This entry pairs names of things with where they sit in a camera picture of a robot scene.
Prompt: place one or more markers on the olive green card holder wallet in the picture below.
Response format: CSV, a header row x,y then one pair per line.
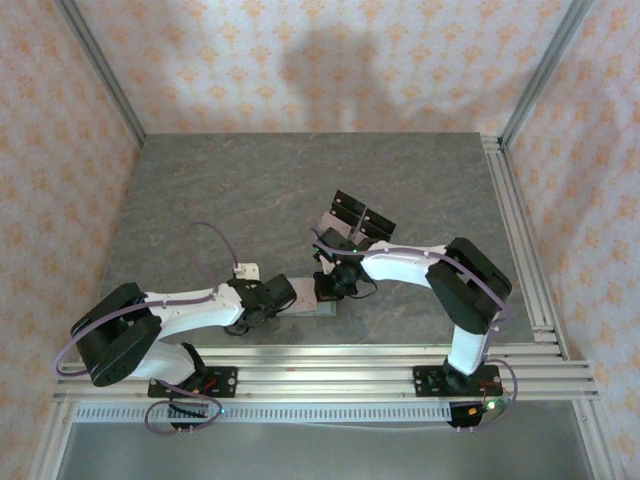
x,y
326,309

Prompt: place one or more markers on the clear acrylic card stand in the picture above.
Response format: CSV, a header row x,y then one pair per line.
x,y
335,222

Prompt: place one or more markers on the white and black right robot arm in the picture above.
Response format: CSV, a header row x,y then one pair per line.
x,y
400,262

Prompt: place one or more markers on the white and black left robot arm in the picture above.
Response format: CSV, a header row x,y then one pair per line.
x,y
200,310

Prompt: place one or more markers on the black credit card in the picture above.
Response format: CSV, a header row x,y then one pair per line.
x,y
345,214
382,220
377,231
350,201

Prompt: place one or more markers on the black base electronics box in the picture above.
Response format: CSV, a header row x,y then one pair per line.
x,y
187,411
462,417

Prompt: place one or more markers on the brushed metal lower panel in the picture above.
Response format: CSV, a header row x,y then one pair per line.
x,y
325,455

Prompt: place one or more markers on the aluminium rail mounting frame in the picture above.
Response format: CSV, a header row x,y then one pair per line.
x,y
325,380

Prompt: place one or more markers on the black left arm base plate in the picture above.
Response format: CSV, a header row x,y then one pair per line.
x,y
227,382

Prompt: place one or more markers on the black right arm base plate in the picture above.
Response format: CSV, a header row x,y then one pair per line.
x,y
425,382

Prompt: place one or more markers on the aluminium side rail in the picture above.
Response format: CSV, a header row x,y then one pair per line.
x,y
515,225

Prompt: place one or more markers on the aluminium frame leg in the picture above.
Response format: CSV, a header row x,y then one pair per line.
x,y
47,450
592,440

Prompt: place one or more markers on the aluminium corner post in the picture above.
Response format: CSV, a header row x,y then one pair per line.
x,y
100,65
545,70

